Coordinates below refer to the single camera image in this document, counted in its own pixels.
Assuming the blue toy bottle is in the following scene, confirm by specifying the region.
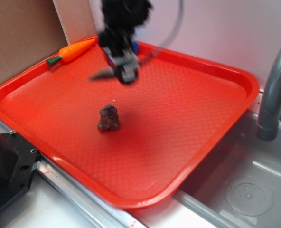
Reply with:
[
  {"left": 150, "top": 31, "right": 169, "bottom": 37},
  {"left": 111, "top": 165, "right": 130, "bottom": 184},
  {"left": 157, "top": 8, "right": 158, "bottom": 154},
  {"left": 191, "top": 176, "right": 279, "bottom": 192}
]
[{"left": 132, "top": 40, "right": 139, "bottom": 54}]

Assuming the orange toy carrot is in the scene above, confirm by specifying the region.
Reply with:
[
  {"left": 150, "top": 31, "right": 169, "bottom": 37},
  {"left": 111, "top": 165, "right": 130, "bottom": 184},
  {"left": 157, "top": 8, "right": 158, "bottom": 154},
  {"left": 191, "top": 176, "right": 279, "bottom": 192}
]
[{"left": 46, "top": 39, "right": 96, "bottom": 68}]

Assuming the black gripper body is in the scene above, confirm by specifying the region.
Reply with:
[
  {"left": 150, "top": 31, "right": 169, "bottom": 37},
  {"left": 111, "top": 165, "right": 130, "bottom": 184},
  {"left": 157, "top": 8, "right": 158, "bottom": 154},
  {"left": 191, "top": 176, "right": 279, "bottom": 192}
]
[{"left": 98, "top": 28, "right": 139, "bottom": 84}]

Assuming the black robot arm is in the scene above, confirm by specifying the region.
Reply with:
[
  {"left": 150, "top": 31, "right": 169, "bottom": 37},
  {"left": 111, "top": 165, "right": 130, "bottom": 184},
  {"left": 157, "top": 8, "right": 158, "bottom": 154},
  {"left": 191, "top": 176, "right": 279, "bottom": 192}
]
[{"left": 92, "top": 0, "right": 151, "bottom": 84}]

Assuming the red plastic tray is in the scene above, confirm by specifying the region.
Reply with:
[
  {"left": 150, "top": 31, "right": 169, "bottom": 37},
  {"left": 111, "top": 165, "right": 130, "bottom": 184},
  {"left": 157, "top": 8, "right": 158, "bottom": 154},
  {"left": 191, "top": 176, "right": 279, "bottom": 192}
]
[{"left": 0, "top": 45, "right": 259, "bottom": 209}]

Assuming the grey sink faucet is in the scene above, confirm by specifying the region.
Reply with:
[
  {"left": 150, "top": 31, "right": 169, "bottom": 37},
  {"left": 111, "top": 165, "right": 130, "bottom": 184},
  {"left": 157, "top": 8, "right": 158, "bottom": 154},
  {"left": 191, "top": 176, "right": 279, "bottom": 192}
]
[{"left": 256, "top": 49, "right": 281, "bottom": 141}]

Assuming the grey cable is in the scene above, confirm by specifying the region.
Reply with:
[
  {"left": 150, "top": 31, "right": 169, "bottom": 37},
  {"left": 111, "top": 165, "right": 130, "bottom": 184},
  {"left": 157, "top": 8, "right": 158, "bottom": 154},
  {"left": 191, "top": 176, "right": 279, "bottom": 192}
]
[{"left": 140, "top": 0, "right": 184, "bottom": 65}]

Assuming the brown wood chip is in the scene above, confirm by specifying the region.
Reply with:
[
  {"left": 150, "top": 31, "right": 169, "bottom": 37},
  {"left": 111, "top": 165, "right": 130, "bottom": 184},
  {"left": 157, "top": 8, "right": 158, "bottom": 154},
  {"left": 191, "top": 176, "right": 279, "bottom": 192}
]
[{"left": 87, "top": 68, "right": 115, "bottom": 82}]

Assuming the grey plastic sink basin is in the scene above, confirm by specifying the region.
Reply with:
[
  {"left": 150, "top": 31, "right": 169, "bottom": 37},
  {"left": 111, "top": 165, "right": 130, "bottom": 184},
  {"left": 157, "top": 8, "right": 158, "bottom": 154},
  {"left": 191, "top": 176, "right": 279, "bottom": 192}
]
[{"left": 133, "top": 111, "right": 281, "bottom": 228}]

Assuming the brown rock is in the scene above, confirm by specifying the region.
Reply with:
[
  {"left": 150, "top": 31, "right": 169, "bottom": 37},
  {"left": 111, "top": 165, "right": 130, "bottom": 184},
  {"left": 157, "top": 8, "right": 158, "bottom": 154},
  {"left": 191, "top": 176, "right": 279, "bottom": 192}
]
[{"left": 97, "top": 104, "right": 119, "bottom": 131}]

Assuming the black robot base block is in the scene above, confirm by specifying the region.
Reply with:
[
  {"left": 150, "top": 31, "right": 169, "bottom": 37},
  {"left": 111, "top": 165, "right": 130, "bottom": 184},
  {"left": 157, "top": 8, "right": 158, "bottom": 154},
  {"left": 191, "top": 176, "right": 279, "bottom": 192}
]
[{"left": 0, "top": 133, "right": 38, "bottom": 212}]

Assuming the brown cardboard panel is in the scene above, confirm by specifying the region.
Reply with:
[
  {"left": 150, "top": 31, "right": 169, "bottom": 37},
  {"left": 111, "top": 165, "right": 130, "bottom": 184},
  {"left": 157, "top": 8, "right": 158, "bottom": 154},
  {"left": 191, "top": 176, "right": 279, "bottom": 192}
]
[{"left": 0, "top": 0, "right": 67, "bottom": 85}]

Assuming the silver metal rail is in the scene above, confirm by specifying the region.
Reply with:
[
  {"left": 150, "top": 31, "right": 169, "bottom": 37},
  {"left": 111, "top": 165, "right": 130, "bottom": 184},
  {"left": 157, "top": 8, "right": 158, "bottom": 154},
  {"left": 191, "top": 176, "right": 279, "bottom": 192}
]
[{"left": 0, "top": 111, "right": 141, "bottom": 228}]

